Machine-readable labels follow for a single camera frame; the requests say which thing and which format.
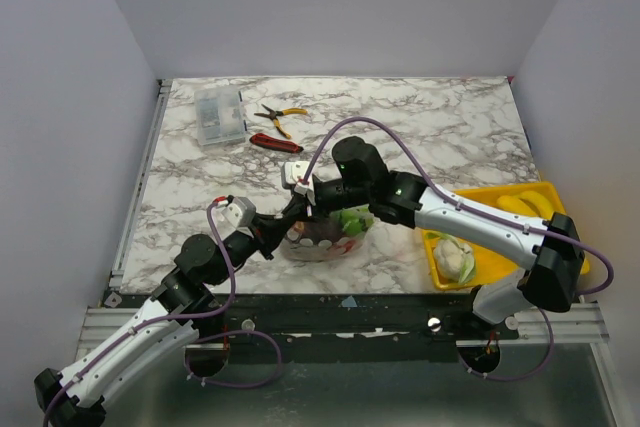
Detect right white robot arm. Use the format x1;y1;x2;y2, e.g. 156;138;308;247
281;137;584;339

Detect dark maroon toy beet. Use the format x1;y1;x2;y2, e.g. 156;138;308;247
296;220;343;245

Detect clear plastic parts box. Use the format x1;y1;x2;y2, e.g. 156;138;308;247
194;86;247;147

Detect yellow toy banana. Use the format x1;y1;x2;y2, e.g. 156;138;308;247
496;190;556;220

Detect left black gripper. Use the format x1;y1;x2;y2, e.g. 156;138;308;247
209;213;296;286

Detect yellow handled pliers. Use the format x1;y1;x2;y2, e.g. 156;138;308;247
255;104;308;140

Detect clear zip top bag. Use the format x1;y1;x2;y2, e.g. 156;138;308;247
279;206;375;262

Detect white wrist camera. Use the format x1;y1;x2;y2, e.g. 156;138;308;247
219;196;256;237
281;160;316;205

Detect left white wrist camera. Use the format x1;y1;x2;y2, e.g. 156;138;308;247
219;196;256;237

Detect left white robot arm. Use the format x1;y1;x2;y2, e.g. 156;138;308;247
34;214;295;426

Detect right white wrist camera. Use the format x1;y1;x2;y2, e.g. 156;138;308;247
281;160;316;205

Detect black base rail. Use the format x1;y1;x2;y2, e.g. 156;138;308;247
185;294;518;371

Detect yellow plastic tray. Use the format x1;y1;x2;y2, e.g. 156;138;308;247
421;182;566;291

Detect white toy cauliflower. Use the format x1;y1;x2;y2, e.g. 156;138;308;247
433;237;476;284

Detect green toy watermelon ball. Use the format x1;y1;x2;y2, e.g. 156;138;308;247
338;208;375;237

